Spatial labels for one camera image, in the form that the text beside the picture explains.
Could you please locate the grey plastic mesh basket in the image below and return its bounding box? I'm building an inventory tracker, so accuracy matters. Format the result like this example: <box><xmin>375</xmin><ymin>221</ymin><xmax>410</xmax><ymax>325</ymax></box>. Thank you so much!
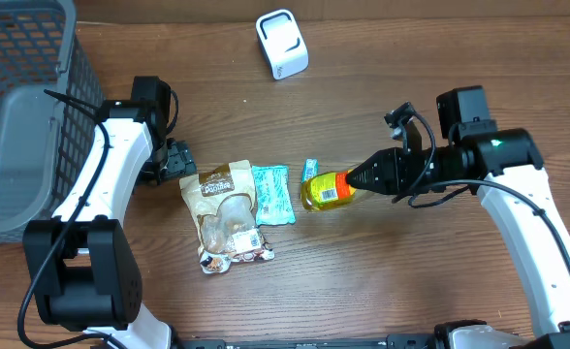
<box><xmin>0</xmin><ymin>0</ymin><xmax>105</xmax><ymax>242</ymax></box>

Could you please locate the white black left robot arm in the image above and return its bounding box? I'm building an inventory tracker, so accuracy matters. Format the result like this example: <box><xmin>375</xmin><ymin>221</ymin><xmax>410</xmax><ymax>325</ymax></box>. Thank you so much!
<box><xmin>16</xmin><ymin>76</ymin><xmax>197</xmax><ymax>348</ymax></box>

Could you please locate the teal Kleenex tissue pack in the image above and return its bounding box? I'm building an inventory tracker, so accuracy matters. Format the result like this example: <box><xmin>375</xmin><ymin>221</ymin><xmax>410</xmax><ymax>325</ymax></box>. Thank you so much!
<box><xmin>301</xmin><ymin>158</ymin><xmax>319</xmax><ymax>182</ymax></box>

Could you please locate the brown snack packet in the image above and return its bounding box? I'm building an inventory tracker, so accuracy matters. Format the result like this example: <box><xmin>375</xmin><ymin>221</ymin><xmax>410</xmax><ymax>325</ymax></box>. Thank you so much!
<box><xmin>179</xmin><ymin>160</ymin><xmax>274</xmax><ymax>274</ymax></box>

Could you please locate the clear yellow liquid bottle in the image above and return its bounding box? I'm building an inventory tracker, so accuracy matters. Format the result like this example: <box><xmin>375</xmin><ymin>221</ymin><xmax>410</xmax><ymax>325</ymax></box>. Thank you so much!
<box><xmin>301</xmin><ymin>170</ymin><xmax>373</xmax><ymax>211</ymax></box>

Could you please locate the white barcode scanner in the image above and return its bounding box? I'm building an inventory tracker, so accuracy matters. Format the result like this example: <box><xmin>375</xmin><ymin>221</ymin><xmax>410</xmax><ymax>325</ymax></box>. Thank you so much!
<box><xmin>255</xmin><ymin>9</ymin><xmax>309</xmax><ymax>80</ymax></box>

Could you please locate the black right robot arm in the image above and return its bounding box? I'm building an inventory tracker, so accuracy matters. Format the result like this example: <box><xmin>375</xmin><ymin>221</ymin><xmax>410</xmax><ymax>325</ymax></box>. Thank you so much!
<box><xmin>345</xmin><ymin>85</ymin><xmax>570</xmax><ymax>348</ymax></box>

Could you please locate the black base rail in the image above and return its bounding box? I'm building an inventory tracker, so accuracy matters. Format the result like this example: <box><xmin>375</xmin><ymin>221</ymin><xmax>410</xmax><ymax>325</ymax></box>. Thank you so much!
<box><xmin>177</xmin><ymin>319</ymin><xmax>533</xmax><ymax>349</ymax></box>

